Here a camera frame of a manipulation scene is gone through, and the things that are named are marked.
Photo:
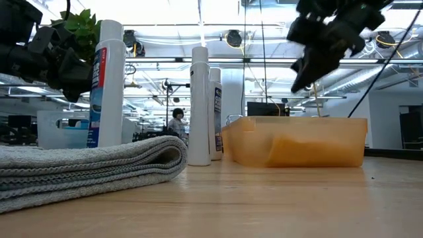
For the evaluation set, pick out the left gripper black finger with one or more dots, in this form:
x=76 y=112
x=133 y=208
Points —
x=77 y=79
x=55 y=67

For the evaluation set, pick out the white plastic restorer bottle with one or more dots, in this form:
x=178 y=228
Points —
x=216 y=132
x=200 y=115
x=109 y=99

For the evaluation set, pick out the orange-yellow waffle cloth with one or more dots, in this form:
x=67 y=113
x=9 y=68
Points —
x=310 y=153

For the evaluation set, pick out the grey waffle towel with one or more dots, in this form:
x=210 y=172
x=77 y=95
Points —
x=92 y=172

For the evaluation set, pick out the potted green plant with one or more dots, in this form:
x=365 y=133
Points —
x=82 y=29

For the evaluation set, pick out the black monitor screen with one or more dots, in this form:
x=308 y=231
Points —
x=264 y=109

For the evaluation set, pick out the frosted white plastic bin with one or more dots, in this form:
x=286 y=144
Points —
x=49 y=132

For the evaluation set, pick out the clear plastic bin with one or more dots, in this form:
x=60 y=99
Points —
x=228 y=119

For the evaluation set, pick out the orange translucent plastic bin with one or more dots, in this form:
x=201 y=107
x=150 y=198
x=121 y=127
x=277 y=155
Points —
x=251 y=142

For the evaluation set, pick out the person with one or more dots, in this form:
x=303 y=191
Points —
x=177 y=125

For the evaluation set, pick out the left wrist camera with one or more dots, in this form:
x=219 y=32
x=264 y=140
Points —
x=44 y=39

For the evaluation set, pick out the silver spiral air duct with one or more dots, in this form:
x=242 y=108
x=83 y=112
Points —
x=363 y=76

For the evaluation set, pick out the black aluminium table frame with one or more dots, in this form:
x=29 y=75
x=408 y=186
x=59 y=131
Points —
x=393 y=153

